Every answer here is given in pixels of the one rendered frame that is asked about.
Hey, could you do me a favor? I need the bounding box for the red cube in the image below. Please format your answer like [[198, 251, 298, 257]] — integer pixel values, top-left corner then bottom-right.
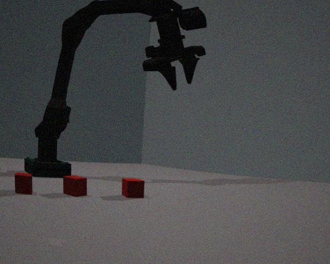
[[15, 172, 32, 195], [63, 175, 87, 197], [122, 178, 144, 198]]

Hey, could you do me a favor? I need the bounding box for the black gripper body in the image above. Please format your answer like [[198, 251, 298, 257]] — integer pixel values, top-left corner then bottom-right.
[[142, 32, 206, 72]]

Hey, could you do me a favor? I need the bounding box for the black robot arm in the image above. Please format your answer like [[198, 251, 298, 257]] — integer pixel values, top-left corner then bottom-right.
[[34, 0, 207, 163]]

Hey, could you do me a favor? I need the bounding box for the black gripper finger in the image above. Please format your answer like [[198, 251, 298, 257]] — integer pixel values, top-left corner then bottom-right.
[[158, 67, 177, 90], [179, 57, 199, 84]]

